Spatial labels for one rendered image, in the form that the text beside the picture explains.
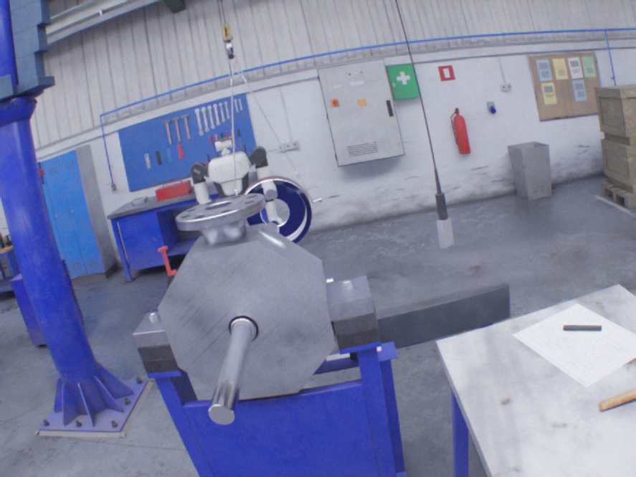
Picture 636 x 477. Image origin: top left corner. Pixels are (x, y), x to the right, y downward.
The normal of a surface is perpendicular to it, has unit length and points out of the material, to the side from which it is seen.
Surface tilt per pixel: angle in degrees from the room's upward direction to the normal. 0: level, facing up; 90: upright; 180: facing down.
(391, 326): 90
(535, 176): 93
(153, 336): 90
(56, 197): 90
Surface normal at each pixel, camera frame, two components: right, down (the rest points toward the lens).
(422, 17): -0.03, 0.24
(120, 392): 0.35, 0.15
